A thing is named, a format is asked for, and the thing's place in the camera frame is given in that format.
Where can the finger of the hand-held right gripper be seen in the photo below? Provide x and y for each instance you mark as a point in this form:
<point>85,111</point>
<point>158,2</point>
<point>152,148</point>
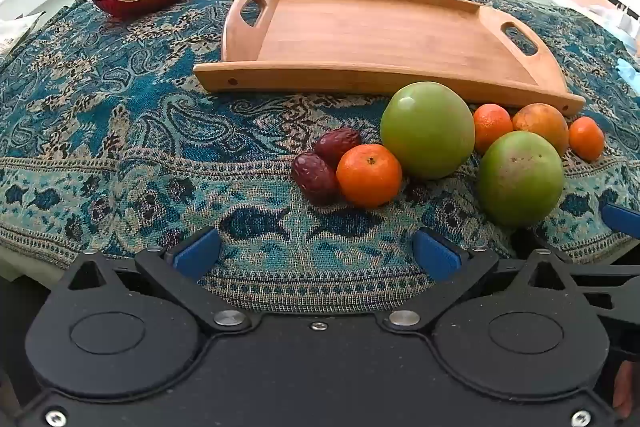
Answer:
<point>621,215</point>

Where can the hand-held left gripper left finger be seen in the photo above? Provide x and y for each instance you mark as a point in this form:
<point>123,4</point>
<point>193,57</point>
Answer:
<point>195,253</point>

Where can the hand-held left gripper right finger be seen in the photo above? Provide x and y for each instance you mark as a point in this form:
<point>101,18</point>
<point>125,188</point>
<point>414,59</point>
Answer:
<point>435,257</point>

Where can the large tangerine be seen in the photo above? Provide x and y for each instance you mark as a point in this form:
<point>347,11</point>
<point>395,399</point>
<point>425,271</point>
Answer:
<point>369,174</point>

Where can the brownish orange round fruit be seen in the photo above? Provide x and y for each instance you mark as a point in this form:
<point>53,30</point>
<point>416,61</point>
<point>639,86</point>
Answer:
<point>542,122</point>

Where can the red date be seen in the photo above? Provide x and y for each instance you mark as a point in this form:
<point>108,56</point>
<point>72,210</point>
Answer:
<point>337,144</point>
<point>314,177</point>

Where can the small tangerine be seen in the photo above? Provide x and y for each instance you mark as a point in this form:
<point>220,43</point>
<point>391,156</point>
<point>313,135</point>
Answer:
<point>492,127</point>
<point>586,138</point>

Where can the wooden tray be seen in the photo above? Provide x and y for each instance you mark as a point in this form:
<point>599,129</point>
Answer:
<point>375,37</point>

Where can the person's right hand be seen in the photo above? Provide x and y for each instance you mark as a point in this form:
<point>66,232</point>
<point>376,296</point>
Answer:
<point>625,387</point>

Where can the large green round fruit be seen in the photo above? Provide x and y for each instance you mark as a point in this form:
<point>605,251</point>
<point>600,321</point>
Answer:
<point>520,179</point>
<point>427,129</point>

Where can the blue paisley blanket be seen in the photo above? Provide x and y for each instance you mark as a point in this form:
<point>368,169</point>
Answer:
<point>125,132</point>

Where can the light blue item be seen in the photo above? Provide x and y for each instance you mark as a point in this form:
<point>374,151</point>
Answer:
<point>629,74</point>

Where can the clear plastic bag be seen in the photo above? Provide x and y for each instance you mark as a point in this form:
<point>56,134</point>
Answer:
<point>625,19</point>

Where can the white paper sheet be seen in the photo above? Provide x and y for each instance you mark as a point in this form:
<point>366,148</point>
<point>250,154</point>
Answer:
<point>15,32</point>

